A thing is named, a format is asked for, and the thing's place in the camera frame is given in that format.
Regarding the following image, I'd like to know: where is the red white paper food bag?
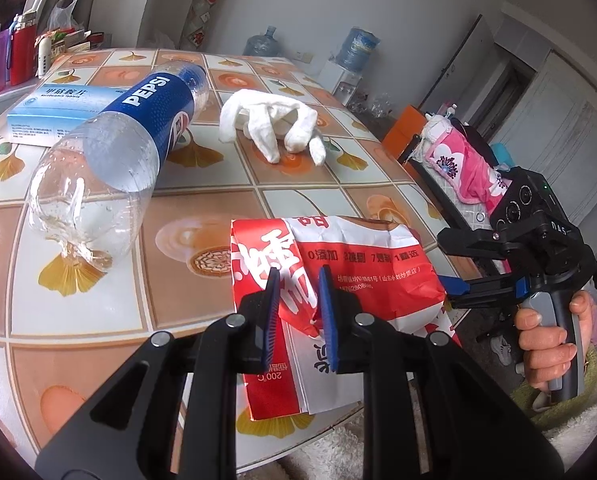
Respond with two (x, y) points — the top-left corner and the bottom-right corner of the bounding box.
(230, 216), (455, 422)

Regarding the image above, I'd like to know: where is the Pepsi plastic bottle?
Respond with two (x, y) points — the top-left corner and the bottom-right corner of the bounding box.
(27, 61), (210, 273)

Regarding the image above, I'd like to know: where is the white tissue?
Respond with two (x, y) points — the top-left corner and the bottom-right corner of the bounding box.
(218, 89), (327, 166)

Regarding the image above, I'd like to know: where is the blue medicine box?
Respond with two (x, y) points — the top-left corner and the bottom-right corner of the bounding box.
(6, 84), (125, 148)

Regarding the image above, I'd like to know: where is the person's right hand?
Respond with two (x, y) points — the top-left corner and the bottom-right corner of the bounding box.
(515, 290), (594, 391)

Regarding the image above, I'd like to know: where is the pink floral blanket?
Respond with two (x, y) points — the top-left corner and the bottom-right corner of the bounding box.
(421, 115), (510, 216)

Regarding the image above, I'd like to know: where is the orange chair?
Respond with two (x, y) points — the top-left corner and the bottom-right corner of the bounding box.
(382, 105), (427, 158)

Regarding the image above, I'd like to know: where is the white water dispenser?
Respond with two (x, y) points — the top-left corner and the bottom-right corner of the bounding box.
(317, 60), (362, 106)

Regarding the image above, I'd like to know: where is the blue water jug on floor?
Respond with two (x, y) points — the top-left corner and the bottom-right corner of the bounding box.
(243, 25), (282, 58)

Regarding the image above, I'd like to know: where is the patterned rolled mat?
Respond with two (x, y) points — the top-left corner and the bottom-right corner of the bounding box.
(179, 0), (218, 51)

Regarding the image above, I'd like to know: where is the white small bottle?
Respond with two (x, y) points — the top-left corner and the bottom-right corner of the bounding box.
(37, 36), (52, 78)

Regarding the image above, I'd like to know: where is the red thermos bottle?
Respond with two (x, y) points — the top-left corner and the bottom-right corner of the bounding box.
(10, 10), (37, 86)

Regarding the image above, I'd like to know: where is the white plastic bag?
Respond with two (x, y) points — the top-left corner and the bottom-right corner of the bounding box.
(48, 0), (79, 30)

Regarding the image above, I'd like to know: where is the black bed frame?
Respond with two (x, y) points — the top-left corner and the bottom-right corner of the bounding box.
(397, 133), (491, 230)

